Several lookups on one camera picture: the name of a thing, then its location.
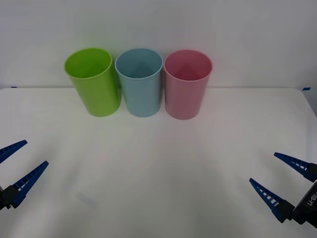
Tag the pink plastic bin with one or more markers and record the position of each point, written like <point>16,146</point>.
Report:
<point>184,99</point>

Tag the green plastic bin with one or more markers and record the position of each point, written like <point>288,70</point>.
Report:
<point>99,96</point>

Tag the pale blue plastic bin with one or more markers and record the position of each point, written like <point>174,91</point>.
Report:
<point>142,96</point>

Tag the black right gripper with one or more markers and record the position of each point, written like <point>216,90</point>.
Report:
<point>308,205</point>

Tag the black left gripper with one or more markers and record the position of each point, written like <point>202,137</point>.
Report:
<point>3,199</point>

